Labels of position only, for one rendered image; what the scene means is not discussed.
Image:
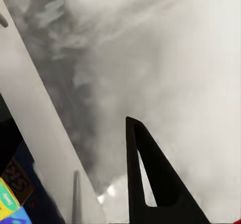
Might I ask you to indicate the desk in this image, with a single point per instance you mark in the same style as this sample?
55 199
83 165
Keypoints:
174 65

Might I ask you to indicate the toy box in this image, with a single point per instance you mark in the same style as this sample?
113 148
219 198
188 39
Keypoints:
46 154

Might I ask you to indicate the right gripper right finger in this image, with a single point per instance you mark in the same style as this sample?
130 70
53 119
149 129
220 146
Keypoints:
175 204

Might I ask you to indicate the board game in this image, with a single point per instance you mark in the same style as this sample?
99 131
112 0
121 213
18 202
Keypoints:
31 212
15 188

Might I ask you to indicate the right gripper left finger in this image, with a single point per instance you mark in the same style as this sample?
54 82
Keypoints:
10 140

